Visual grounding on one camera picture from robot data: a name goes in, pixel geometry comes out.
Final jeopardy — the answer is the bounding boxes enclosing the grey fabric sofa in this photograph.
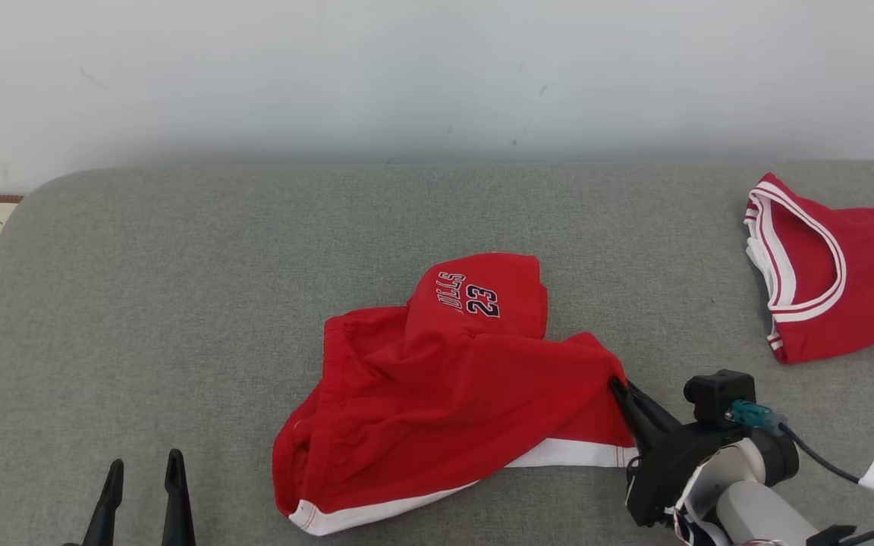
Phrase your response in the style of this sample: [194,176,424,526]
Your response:
[0,159,874,546]

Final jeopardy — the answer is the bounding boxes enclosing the red white twisted wires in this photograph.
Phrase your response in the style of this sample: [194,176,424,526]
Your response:
[668,497,787,546]

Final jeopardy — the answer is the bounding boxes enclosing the red basketball jersey white lining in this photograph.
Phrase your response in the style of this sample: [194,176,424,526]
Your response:
[743,173,874,365]

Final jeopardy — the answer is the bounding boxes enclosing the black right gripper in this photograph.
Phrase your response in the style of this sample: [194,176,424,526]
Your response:
[608,376,750,529]

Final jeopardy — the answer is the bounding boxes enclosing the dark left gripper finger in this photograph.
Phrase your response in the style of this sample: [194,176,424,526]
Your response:
[161,449,197,546]
[83,459,126,546]

